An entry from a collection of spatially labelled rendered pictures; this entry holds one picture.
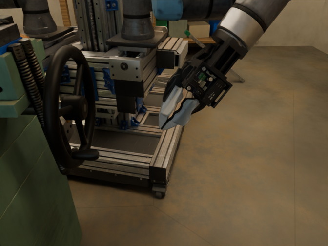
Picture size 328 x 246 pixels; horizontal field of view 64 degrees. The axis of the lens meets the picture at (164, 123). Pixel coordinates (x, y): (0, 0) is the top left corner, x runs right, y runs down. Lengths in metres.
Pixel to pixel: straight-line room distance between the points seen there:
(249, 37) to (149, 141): 1.14
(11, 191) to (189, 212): 0.91
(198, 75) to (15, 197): 0.57
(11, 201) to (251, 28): 0.68
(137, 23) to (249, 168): 1.10
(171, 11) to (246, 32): 0.15
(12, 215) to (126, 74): 0.64
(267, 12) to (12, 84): 0.49
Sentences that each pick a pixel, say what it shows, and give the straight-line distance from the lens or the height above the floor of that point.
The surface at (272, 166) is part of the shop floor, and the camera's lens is 1.81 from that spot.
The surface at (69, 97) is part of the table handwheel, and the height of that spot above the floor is 0.84.
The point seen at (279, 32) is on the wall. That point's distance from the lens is 4.42.
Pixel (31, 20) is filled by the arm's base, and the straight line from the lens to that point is 1.42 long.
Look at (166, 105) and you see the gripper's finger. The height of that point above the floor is 0.87.
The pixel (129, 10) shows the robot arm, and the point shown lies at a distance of 1.18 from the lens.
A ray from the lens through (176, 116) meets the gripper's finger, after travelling 0.52.
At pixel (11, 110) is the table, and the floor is 0.86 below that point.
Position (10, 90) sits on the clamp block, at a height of 0.89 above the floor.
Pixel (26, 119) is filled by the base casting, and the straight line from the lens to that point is 0.83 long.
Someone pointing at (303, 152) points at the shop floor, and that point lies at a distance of 2.03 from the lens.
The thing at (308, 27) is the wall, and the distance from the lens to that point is 4.61.
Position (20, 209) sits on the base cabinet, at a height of 0.54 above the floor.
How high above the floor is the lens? 1.11
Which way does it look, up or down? 32 degrees down
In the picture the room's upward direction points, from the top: straight up
